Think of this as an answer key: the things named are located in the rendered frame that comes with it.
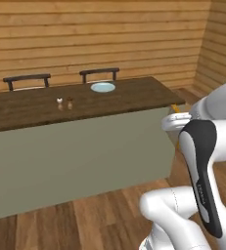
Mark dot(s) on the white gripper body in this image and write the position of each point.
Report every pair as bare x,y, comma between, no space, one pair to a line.
174,122

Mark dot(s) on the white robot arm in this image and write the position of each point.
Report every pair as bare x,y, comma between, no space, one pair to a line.
199,169

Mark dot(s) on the pale blue plate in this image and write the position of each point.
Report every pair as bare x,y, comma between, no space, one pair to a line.
102,87

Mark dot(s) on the grey dining counter wooden top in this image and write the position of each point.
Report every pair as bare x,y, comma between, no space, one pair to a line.
78,153

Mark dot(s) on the thin yellow bar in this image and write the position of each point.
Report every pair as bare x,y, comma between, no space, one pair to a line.
175,107

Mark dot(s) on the dark wooden chair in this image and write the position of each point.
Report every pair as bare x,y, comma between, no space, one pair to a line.
99,71
26,77

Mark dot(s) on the brown-capped pepper shaker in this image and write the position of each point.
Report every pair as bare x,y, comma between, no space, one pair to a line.
70,104

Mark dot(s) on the white-capped salt shaker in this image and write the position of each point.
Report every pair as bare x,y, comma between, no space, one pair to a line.
59,100

